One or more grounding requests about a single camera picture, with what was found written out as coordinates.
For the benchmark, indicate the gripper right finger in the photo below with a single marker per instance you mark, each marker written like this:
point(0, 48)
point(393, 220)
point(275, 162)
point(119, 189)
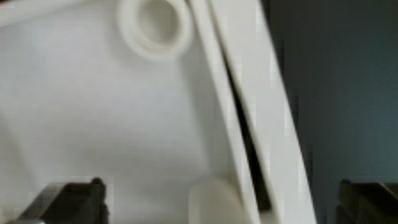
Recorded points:
point(366, 203)

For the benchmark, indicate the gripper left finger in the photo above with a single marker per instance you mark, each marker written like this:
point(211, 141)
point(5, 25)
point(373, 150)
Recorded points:
point(67, 204)

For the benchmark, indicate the white square tabletop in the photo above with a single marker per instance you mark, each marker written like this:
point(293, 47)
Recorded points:
point(106, 116)

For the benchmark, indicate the white U-shaped obstacle fence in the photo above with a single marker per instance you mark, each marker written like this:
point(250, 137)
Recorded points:
point(256, 76)

